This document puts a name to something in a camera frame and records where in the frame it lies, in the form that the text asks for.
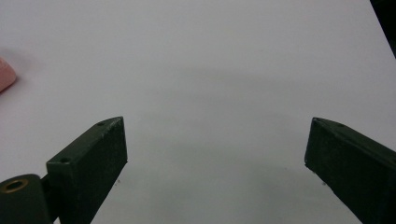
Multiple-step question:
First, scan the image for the pink soft object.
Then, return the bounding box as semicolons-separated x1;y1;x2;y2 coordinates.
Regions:
0;57;18;93

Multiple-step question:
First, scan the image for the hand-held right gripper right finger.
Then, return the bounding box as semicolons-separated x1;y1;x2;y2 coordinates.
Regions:
304;117;396;224

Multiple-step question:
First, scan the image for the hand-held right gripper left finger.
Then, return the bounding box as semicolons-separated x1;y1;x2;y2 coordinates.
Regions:
46;116;129;224

